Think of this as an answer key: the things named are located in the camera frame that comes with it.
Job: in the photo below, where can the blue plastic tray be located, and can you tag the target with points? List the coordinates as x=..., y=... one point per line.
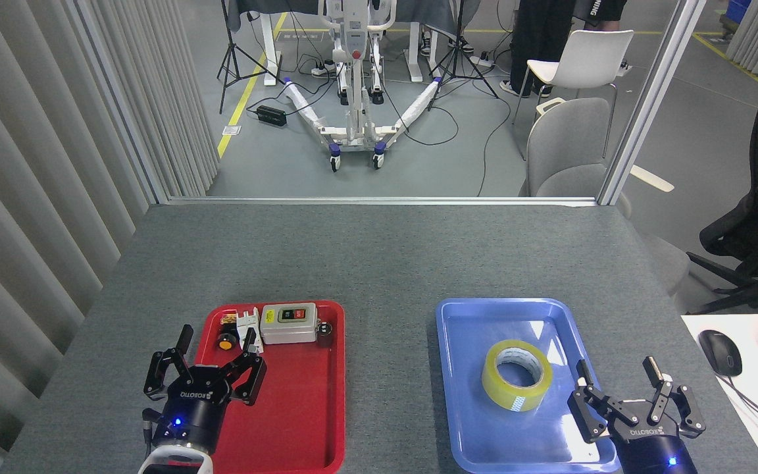
x=471, y=434

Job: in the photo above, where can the grey upholstered chair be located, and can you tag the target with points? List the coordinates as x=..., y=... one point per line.
x=563, y=145

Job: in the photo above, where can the silver aluminium post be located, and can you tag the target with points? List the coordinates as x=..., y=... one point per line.
x=655, y=92

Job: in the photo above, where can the black tripod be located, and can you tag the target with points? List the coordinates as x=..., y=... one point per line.
x=229, y=46
x=459, y=46

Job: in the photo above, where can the white wheeled stand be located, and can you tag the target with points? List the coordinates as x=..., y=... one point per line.
x=353, y=125

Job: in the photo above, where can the yellow tape roll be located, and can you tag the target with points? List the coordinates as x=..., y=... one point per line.
x=504, y=388

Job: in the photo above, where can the white plastic chair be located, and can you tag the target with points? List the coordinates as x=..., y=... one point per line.
x=583, y=59

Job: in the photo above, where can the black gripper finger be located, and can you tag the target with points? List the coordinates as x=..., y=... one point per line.
x=155, y=375
x=689, y=411
x=583, y=411
x=251, y=378

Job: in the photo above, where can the blue bin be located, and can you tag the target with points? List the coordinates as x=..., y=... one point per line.
x=737, y=12

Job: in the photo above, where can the person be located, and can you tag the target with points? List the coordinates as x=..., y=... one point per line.
x=537, y=26

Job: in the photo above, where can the black round knob switch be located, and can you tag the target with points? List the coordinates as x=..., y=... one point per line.
x=324, y=332

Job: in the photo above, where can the grey push button switch box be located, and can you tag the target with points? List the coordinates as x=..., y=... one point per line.
x=287, y=329

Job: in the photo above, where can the black computer mouse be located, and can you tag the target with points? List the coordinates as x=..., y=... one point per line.
x=721, y=352

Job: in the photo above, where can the black power adapter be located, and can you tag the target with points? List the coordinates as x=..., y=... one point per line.
x=271, y=116

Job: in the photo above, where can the red plastic tray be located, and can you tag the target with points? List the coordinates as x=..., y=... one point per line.
x=300, y=395

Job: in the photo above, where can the black and orange push button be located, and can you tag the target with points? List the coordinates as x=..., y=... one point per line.
x=226, y=342

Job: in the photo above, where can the white desk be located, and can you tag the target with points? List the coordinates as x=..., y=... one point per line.
x=754, y=355

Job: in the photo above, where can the white circuit breaker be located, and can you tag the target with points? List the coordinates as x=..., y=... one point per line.
x=242, y=324

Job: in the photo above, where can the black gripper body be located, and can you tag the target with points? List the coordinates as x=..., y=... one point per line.
x=652, y=454
x=191, y=418

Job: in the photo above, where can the white power strip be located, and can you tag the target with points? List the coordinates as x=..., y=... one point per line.
x=481, y=62

